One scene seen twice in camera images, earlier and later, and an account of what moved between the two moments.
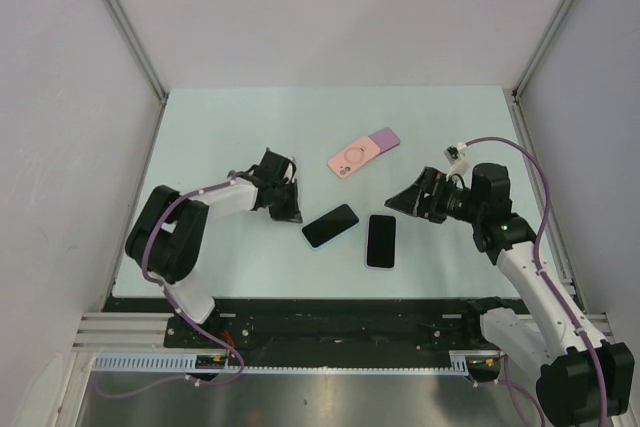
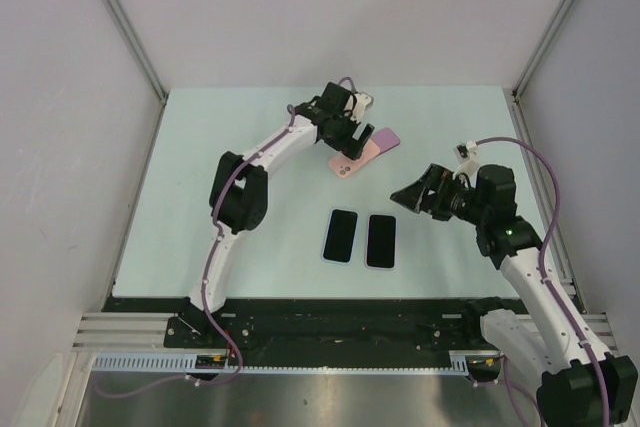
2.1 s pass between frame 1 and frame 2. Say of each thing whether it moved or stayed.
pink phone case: stayed
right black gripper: stayed
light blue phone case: moved
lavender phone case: stayed
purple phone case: stayed
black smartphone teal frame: stayed
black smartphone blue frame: moved
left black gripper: moved
